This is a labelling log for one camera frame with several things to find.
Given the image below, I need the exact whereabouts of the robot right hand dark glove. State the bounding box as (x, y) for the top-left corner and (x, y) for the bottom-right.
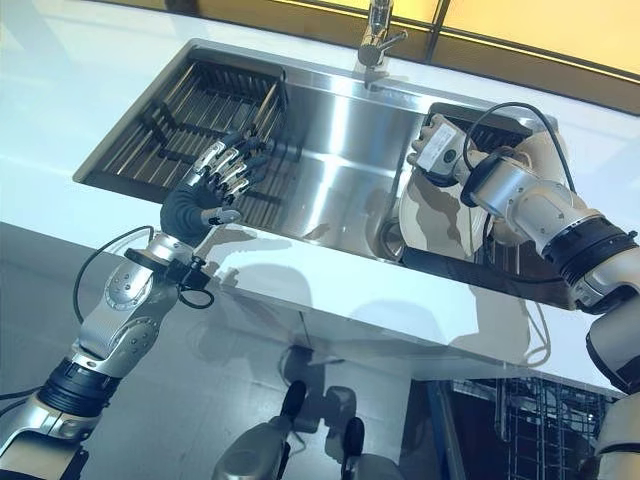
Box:
(407, 113), (481, 189)

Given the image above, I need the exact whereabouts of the robot left hand dark glove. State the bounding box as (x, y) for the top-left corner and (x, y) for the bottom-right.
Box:
(159, 130), (274, 246)

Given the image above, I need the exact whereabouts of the small black sink dish rack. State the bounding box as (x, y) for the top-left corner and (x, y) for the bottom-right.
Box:
(399, 102), (571, 301)

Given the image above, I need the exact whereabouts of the stainless steel sink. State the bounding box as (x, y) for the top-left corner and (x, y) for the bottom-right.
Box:
(72, 37), (571, 311)

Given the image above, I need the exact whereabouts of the large black sink dish rack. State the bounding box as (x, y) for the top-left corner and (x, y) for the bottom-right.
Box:
(99, 57), (304, 206)

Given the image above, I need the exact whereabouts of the chrome gooseneck faucet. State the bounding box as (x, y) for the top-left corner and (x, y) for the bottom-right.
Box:
(355, 0), (409, 69)

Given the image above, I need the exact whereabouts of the dark framed yellow window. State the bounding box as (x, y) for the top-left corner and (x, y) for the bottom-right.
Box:
(269, 0), (640, 96)

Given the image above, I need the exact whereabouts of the white sink base cabinet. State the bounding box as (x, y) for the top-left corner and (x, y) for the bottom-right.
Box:
(219, 279), (451, 401)

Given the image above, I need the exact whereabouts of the grey robot left leg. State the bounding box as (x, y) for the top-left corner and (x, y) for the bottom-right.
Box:
(212, 379), (311, 480)

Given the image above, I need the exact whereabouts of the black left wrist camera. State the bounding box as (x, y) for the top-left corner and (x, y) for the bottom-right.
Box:
(124, 247), (211, 294)

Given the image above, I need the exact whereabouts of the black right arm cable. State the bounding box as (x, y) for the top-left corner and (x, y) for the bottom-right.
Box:
(462, 102), (579, 199)

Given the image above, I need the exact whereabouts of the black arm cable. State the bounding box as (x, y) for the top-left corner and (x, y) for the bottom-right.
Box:
(72, 225), (216, 326)
(462, 102), (579, 199)

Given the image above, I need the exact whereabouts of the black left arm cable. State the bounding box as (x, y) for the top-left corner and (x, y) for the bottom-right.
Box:
(72, 225), (216, 326)

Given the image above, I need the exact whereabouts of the black wire dishwasher plate rack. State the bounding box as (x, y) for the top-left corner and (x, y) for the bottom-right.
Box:
(449, 377), (621, 480)

